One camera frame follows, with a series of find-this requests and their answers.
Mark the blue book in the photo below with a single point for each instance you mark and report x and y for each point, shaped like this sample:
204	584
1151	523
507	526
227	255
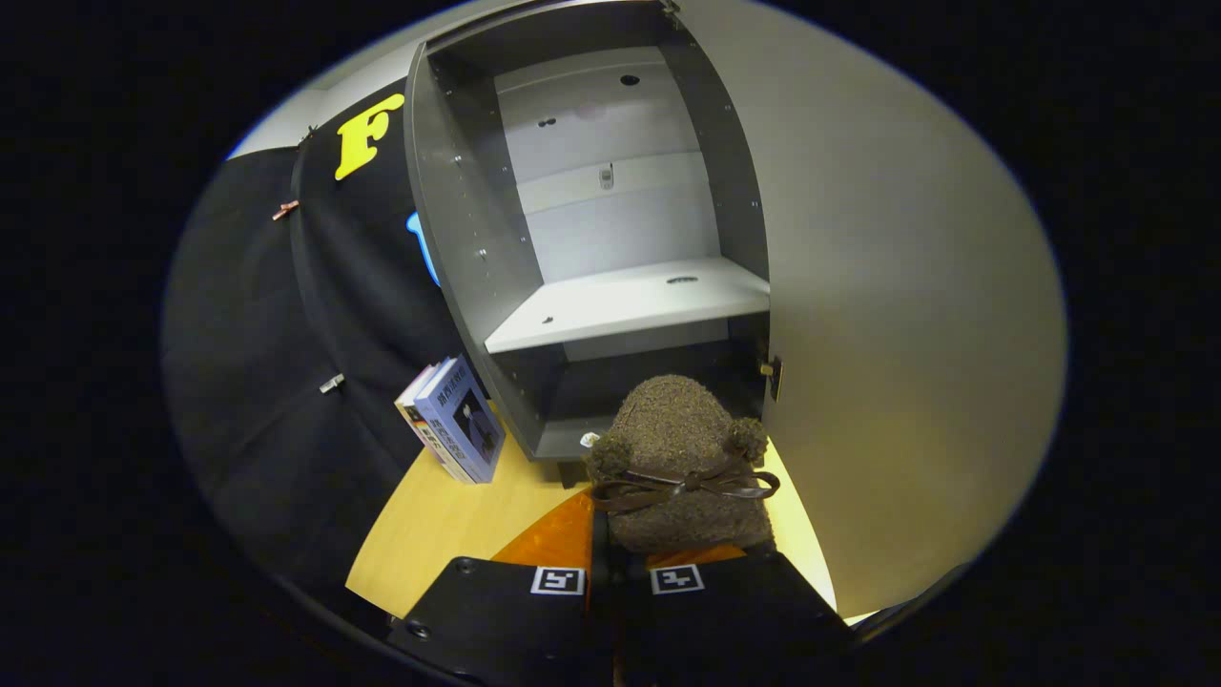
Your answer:
467	420

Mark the beige shoe cabinet door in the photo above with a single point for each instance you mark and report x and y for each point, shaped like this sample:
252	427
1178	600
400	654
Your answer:
906	334

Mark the white book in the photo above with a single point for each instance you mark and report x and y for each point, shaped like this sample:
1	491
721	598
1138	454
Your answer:
415	420

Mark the black backdrop cloth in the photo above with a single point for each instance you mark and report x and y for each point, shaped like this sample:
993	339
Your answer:
277	382

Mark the black binder clip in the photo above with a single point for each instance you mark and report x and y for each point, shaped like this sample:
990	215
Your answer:
307	135

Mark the brown fuzzy shoe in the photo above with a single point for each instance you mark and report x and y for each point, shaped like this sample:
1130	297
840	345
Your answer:
682	429

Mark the silver clip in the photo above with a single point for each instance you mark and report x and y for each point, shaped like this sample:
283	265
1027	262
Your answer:
331	384

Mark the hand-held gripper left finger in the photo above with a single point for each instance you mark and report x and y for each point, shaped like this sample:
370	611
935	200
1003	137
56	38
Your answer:
496	620

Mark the grey shoe cabinet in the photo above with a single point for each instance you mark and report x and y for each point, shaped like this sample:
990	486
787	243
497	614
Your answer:
620	305

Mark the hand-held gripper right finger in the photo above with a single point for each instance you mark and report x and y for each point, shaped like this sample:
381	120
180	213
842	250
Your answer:
734	620

